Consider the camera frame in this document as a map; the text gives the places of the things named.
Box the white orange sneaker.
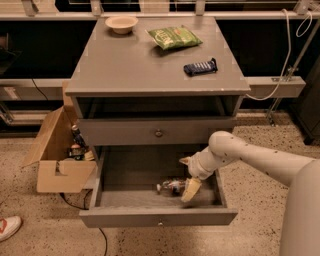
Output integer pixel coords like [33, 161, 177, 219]
[0, 216, 22, 242]

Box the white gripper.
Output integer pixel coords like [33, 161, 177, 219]
[179, 148, 222, 202]

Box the dark blue snack bar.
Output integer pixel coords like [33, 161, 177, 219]
[183, 58, 218, 77]

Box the dark bottle in box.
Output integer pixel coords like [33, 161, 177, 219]
[71, 125, 87, 148]

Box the open grey lower drawer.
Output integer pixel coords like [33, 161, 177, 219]
[80, 144, 237, 228]

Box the open cardboard box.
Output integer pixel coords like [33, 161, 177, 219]
[22, 81, 97, 193]

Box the black floor cable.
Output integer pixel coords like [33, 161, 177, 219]
[59, 189, 109, 256]

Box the clear plastic water bottle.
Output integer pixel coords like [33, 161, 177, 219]
[156, 178, 186, 196]

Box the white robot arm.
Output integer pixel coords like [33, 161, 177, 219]
[180, 131, 320, 256]

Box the green chip bag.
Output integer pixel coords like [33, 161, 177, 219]
[147, 26, 202, 50]

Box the grey wooden drawer cabinet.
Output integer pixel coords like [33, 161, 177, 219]
[64, 15, 252, 161]

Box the beige ceramic bowl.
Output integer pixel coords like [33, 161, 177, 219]
[105, 16, 138, 35]

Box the white hanging cable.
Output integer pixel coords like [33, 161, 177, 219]
[245, 4, 316, 102]

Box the metal railing frame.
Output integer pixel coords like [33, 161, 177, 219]
[1, 0, 319, 126]

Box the closed grey upper drawer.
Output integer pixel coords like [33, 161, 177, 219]
[78, 117, 235, 146]

